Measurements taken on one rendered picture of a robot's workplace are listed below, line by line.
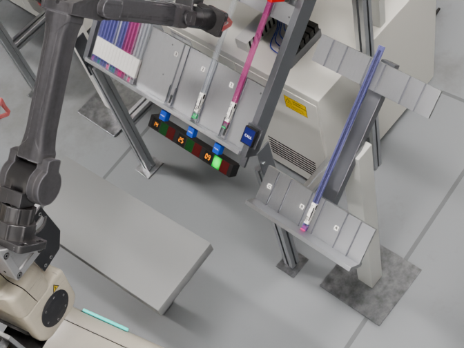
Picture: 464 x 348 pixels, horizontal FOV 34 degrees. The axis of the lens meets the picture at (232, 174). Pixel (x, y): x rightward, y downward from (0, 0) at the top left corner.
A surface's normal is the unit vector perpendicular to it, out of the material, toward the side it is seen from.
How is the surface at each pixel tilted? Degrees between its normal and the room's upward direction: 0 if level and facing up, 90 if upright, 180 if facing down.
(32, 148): 37
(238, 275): 0
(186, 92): 44
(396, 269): 0
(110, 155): 0
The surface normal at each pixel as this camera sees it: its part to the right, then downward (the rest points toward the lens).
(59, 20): -0.40, 0.07
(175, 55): -0.58, 0.11
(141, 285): -0.19, -0.53
